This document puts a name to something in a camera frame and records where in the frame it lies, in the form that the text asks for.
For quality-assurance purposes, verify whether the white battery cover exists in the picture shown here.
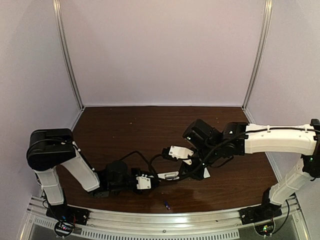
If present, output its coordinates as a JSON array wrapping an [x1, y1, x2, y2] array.
[[203, 168, 211, 179]]

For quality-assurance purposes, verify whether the white remote control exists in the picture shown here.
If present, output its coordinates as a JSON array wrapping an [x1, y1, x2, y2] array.
[[158, 171, 179, 180]]

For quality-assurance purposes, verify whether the purple battery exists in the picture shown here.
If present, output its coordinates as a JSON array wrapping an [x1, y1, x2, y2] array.
[[163, 201, 171, 211], [165, 176, 177, 181]]

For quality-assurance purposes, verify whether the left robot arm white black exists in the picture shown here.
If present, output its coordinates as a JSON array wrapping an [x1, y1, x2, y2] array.
[[26, 128, 160, 206]]

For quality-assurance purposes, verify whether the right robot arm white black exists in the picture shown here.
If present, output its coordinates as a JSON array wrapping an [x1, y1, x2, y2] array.
[[170, 119, 320, 207]]

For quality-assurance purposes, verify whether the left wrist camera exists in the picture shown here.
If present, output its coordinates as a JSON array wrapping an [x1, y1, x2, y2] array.
[[136, 176, 152, 190]]

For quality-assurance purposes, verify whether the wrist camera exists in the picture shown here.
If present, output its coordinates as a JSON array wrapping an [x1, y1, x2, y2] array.
[[161, 145, 194, 165], [136, 176, 152, 190]]

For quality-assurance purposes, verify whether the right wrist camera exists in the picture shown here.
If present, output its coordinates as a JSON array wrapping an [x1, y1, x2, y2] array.
[[161, 145, 194, 165]]

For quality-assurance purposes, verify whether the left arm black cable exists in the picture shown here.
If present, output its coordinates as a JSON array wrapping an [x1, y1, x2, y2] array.
[[119, 150, 161, 181]]

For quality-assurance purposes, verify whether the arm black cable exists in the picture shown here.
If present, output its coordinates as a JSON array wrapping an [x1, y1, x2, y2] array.
[[119, 150, 161, 181], [149, 132, 247, 183]]

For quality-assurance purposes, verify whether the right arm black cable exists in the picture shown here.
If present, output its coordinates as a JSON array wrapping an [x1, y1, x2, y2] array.
[[149, 132, 247, 183]]

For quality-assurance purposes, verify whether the front aluminium rail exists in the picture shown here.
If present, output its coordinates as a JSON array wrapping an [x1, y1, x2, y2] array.
[[18, 198, 310, 240]]

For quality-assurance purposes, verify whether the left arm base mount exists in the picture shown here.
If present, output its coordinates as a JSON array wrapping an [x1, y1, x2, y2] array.
[[46, 199, 90, 226]]

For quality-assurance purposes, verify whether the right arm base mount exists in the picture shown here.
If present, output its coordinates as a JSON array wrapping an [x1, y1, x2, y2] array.
[[238, 189, 282, 225]]

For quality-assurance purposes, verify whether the left aluminium frame post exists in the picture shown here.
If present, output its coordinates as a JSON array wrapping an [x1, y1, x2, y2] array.
[[52, 0, 85, 110]]

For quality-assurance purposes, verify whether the aluminium frame post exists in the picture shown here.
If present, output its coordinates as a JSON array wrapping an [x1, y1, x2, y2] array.
[[52, 0, 85, 110], [242, 0, 273, 111]]

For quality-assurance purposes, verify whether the right aluminium frame post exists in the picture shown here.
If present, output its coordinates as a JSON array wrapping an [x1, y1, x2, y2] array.
[[242, 0, 273, 111]]

